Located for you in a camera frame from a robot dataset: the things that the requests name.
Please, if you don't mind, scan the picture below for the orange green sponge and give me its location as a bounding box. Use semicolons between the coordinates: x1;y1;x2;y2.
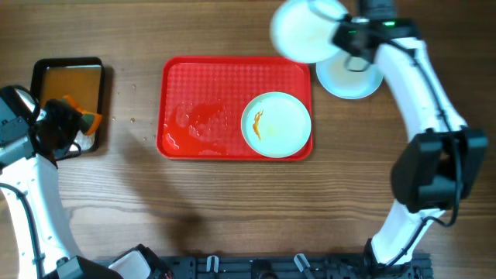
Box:
63;95;102;136

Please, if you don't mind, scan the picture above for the white plate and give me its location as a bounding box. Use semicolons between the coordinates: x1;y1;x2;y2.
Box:
270;0;348;64
315;51;384;100
240;91;312;159

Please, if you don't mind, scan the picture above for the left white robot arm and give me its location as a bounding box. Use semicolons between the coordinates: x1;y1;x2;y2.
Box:
1;85;172;279

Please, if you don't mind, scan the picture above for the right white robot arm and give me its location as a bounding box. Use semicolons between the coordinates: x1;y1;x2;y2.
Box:
332;1;488;278

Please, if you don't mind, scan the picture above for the red plastic tray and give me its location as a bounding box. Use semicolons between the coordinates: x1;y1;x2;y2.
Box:
156;56;312;161

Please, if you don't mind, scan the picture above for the black water basin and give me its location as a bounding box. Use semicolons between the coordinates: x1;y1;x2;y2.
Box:
30;57;105;153

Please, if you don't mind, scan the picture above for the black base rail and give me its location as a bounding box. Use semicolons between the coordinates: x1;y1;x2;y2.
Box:
88;252;433;279

